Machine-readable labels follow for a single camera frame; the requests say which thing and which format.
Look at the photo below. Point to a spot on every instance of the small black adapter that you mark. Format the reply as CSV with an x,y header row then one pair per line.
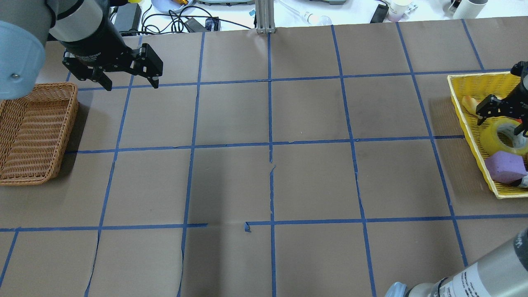
x,y
211,24

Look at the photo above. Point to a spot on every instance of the black power adapter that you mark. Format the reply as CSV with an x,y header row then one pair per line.
x,y
128,18

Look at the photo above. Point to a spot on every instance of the purple foam block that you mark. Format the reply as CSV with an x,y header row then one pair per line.
x,y
505,167

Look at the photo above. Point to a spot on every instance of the white paper cup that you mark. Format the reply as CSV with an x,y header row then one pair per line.
x,y
399,8

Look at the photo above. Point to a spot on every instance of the yellow plastic basket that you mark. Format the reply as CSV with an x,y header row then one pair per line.
x,y
478,85

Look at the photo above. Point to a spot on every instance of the blue plate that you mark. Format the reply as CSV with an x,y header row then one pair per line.
x,y
164,6

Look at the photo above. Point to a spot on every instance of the brass cylinder tool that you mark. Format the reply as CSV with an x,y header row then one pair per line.
x,y
181,2

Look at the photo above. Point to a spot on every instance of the aluminium frame post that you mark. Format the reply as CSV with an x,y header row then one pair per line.
x,y
265,16

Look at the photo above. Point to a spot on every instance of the toy croissant bread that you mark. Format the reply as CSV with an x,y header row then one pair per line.
x,y
470,104

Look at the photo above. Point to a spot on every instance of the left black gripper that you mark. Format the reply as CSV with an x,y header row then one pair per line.
x,y
98,42

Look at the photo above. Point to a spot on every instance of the black phone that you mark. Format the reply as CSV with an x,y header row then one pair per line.
x,y
380,14

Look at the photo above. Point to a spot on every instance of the brown wicker basket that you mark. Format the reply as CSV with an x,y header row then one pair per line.
x,y
34,133

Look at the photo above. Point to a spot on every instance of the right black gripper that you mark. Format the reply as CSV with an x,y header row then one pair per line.
x,y
512,102

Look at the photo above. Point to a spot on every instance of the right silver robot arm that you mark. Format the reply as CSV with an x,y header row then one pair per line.
x,y
500,273

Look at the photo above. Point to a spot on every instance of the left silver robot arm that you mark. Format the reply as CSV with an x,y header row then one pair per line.
x,y
25,27

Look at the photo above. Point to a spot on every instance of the yellow tape roll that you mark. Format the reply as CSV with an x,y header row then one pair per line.
x,y
499,136

